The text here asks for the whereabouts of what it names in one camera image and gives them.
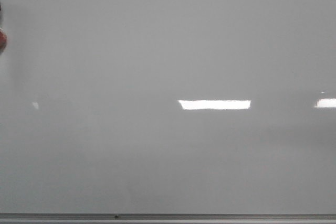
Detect white whiteboard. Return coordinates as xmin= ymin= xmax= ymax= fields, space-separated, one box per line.
xmin=1 ymin=0 xmax=335 ymax=223

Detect red round magnet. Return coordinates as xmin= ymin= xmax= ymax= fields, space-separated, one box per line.
xmin=0 ymin=29 xmax=7 ymax=54

